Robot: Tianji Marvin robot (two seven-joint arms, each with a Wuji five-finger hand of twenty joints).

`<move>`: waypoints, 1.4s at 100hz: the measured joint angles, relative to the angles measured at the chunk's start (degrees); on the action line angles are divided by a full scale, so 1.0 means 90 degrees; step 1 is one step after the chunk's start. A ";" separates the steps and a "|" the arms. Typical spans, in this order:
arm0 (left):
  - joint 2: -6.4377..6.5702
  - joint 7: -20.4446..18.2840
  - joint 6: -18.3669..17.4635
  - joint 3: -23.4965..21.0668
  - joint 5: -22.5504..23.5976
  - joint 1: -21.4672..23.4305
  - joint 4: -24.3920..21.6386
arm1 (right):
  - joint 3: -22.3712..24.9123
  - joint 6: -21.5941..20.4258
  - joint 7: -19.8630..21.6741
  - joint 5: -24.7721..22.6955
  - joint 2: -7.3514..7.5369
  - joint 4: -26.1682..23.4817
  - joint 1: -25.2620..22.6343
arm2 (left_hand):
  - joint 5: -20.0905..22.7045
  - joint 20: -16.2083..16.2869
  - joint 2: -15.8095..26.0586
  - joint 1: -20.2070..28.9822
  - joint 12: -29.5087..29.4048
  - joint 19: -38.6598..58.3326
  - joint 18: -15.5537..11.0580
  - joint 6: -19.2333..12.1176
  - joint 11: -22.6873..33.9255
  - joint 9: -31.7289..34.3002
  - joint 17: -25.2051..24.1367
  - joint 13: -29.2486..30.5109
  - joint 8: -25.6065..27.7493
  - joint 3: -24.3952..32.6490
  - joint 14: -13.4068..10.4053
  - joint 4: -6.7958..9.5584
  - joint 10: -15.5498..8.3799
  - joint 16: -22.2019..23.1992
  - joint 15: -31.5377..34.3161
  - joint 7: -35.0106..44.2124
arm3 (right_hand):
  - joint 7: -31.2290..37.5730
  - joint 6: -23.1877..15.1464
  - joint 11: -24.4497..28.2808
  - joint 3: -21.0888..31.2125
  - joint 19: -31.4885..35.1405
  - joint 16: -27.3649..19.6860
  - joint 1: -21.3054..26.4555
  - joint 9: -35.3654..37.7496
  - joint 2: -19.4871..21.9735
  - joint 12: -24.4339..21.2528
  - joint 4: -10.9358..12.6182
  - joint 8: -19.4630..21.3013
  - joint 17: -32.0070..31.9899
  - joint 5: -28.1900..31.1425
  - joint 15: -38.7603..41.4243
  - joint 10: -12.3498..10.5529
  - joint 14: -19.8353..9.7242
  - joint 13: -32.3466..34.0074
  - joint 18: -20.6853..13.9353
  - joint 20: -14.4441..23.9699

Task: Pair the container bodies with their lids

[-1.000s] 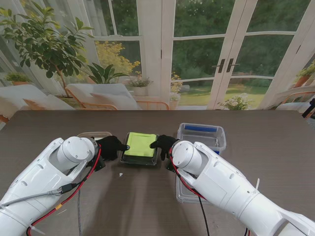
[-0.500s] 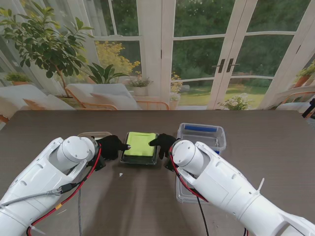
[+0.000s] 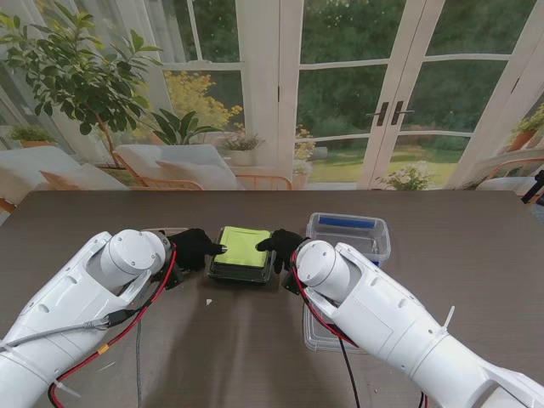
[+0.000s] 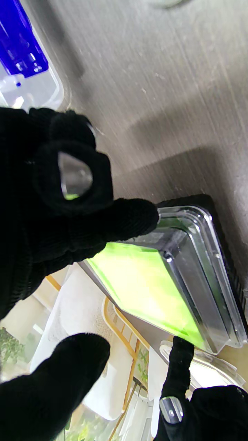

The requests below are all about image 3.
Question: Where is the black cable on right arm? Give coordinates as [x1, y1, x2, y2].
[338, 338, 362, 408]

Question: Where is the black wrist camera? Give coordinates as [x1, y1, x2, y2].
[159, 265, 186, 292]
[280, 271, 303, 297]

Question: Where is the red cable on left arm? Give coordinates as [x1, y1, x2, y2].
[47, 242, 179, 408]

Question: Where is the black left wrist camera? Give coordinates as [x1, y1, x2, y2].
[159, 265, 186, 292]

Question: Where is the black plastic tray container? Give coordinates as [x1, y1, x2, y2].
[207, 262, 273, 286]

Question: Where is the clear plastic lid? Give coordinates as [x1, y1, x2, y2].
[303, 292, 370, 354]

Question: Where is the clear lid with green sticker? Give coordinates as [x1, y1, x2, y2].
[207, 224, 274, 284]

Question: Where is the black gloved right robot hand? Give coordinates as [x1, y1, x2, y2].
[255, 228, 311, 275]

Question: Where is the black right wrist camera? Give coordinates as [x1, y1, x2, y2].
[280, 271, 303, 297]

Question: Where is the grey braided camera cable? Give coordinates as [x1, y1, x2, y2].
[134, 292, 144, 408]

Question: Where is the black tripod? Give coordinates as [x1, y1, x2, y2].
[521, 169, 544, 205]

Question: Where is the printed sunroom backdrop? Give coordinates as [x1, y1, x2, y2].
[0, 0, 544, 213]

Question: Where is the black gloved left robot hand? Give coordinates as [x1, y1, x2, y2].
[167, 228, 229, 273]

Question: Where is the red cable on arm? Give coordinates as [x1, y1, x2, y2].
[47, 242, 179, 408]
[291, 253, 428, 408]

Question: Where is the clear container with blue clips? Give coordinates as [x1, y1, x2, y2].
[306, 212, 392, 269]

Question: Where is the red cable on right arm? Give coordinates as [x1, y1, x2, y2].
[291, 253, 428, 408]

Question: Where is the clear lid with white label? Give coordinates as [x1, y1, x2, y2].
[140, 226, 190, 235]

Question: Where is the white zip tie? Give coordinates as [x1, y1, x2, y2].
[53, 380, 82, 399]
[439, 304, 456, 337]

